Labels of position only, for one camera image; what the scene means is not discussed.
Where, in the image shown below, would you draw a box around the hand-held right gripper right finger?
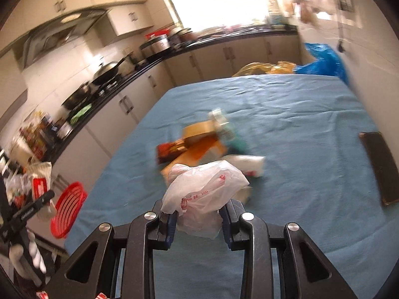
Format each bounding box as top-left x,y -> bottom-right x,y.
218,199 -> 359,299

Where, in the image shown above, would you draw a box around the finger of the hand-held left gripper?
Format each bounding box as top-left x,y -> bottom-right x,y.
33,191 -> 56,209

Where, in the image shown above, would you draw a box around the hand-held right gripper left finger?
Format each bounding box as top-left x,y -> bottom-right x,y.
47,201 -> 180,299

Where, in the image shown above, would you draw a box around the red plastic basket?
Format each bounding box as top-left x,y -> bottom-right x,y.
50,181 -> 88,240

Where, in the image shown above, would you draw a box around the white plastic bag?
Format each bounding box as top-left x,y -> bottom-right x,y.
160,159 -> 250,240

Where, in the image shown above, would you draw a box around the red snack packet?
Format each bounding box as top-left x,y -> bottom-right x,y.
156,140 -> 188,164

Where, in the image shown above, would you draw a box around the orange cardboard piece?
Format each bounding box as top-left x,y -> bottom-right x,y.
160,137 -> 229,175

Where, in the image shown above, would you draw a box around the green tissue packet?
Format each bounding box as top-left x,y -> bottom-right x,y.
208,108 -> 250,155

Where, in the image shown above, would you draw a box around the brown tape roll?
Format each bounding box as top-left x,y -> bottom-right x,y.
182,121 -> 219,141

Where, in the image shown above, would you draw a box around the person's left hand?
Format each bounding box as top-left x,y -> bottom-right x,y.
9,229 -> 47,274

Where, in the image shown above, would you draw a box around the white red labelled bag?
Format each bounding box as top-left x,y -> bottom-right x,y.
26,161 -> 53,200

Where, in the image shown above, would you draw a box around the group of sauce bottles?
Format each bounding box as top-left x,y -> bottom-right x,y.
18,110 -> 63,160

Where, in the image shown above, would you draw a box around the white packet with red end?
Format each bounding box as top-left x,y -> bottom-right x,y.
224,153 -> 266,178

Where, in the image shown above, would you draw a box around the green cloth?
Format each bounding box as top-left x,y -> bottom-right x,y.
70,104 -> 93,125

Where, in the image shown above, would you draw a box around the lower kitchen cabinets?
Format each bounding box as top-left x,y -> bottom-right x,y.
51,33 -> 303,194

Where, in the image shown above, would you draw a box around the black frying pan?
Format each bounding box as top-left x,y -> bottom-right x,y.
61,82 -> 93,111

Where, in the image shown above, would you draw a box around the blue tablecloth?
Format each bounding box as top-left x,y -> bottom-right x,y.
64,74 -> 399,299

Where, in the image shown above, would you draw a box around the gas stove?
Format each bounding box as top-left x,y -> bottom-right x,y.
90,75 -> 126,96

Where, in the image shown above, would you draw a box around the black wok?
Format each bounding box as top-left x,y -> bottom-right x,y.
90,54 -> 134,86

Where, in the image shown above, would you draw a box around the black kitchen countertop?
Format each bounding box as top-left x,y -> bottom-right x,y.
40,26 -> 298,165

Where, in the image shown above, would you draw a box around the range hood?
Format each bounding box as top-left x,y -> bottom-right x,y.
21,8 -> 110,70

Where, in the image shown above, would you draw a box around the yellow plastic bag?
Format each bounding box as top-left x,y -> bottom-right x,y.
232,61 -> 297,77

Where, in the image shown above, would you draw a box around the silver rice cooker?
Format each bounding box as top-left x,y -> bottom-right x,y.
140,33 -> 173,59

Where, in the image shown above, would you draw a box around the small dark pot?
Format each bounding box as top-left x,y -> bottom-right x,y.
170,26 -> 193,43

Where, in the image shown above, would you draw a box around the blue plastic bag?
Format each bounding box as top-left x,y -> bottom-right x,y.
295,42 -> 350,85

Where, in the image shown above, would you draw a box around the kitchen window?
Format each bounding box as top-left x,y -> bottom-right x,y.
158,0 -> 272,29

